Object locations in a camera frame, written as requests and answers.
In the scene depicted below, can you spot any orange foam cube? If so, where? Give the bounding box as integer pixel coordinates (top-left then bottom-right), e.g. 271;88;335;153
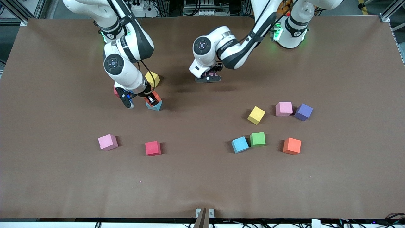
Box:
283;137;302;155
145;91;162;103

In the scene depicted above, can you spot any light blue foam cube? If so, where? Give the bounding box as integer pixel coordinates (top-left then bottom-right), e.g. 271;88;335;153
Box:
146;100;163;111
231;136;249;154

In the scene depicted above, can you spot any green foam cube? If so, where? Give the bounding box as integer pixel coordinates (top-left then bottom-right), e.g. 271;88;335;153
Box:
250;132;266;147

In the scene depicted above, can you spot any yellow foam cube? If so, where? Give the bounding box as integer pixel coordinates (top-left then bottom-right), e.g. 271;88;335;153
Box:
145;71;161;88
247;106;266;125

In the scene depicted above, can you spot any grey electronics rack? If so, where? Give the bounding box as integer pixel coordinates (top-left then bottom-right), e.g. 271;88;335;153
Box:
184;0;222;16

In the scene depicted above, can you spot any white power strip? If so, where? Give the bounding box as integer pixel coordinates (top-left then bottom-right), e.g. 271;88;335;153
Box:
128;0;152;11

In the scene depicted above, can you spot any pile of orange objects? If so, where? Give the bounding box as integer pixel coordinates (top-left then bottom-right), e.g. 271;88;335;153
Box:
278;0;293;16

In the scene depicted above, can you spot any brown table cover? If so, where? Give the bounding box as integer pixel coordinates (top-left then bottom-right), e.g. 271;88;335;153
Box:
0;14;405;219

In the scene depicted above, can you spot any purple foam cube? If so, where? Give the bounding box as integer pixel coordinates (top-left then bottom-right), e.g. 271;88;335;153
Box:
294;103;314;121

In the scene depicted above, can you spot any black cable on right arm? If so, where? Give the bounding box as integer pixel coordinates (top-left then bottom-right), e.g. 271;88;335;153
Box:
106;0;156;94

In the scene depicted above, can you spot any metal bracket with post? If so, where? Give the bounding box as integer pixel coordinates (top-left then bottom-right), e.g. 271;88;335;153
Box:
194;208;215;228

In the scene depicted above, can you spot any aluminium frame strut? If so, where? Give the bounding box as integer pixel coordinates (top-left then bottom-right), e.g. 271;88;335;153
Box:
380;0;405;22
0;0;48;26

